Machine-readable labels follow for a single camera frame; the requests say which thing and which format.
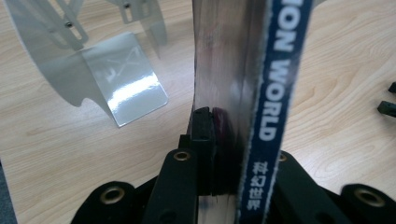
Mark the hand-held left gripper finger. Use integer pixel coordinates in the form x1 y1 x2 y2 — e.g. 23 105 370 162
178 106 219 198

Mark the red glossy magazine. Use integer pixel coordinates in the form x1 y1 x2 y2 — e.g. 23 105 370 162
186 0 316 224

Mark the grey metal expandable book rack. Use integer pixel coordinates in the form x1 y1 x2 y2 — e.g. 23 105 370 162
4 0 171 129

